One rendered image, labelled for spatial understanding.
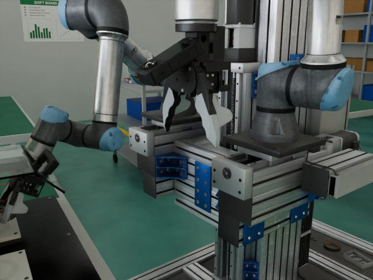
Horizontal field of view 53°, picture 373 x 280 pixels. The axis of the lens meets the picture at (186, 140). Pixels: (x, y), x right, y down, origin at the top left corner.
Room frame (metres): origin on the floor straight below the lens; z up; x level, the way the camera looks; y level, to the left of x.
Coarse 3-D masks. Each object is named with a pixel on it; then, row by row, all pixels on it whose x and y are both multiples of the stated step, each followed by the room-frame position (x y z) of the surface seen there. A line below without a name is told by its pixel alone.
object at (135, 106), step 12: (120, 84) 3.62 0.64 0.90; (132, 84) 3.61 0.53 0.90; (144, 96) 3.17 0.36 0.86; (156, 96) 4.09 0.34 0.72; (132, 108) 3.78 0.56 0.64; (144, 108) 3.17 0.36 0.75; (156, 108) 3.66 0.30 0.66; (120, 120) 3.66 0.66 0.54; (132, 120) 3.65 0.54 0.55; (144, 120) 3.17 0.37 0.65; (132, 156) 3.58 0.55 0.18
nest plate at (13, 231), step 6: (12, 222) 1.04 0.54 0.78; (0, 228) 1.00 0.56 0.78; (6, 228) 1.00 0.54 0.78; (12, 228) 1.00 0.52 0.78; (18, 228) 1.00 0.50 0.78; (0, 234) 0.96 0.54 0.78; (6, 234) 0.96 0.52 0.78; (12, 234) 0.96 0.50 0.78; (18, 234) 0.96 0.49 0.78; (0, 240) 0.94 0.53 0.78; (6, 240) 0.95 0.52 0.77
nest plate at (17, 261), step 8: (0, 256) 0.85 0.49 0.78; (8, 256) 0.85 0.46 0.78; (16, 256) 0.85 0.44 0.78; (24, 256) 0.85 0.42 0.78; (0, 264) 0.82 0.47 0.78; (8, 264) 0.82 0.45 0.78; (16, 264) 0.82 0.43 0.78; (24, 264) 0.82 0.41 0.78; (0, 272) 0.78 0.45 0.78; (8, 272) 0.78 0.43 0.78; (16, 272) 0.78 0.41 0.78; (24, 272) 0.78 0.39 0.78
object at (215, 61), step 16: (192, 32) 0.65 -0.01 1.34; (208, 32) 0.66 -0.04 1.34; (224, 32) 0.67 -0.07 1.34; (208, 48) 0.66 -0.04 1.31; (224, 48) 0.67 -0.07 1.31; (192, 64) 0.62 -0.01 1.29; (208, 64) 0.63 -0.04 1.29; (224, 64) 0.65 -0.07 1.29; (176, 80) 0.65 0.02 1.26; (192, 80) 0.62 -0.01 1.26; (192, 96) 0.63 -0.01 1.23
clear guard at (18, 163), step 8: (0, 152) 0.85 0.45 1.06; (8, 152) 0.85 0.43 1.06; (16, 152) 0.85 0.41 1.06; (24, 152) 0.85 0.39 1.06; (32, 152) 0.93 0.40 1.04; (0, 160) 0.79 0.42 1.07; (8, 160) 0.79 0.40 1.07; (16, 160) 0.79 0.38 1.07; (24, 160) 0.79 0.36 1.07; (32, 160) 0.82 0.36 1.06; (0, 168) 0.74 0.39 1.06; (8, 168) 0.74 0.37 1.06; (16, 168) 0.74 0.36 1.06; (24, 168) 0.74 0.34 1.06; (32, 168) 0.74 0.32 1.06; (40, 168) 0.79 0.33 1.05; (0, 176) 0.69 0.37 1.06; (8, 176) 0.69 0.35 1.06; (16, 176) 0.70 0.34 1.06; (40, 176) 0.72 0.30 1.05; (48, 176) 0.77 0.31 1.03; (56, 184) 0.75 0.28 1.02; (64, 192) 0.74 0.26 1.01
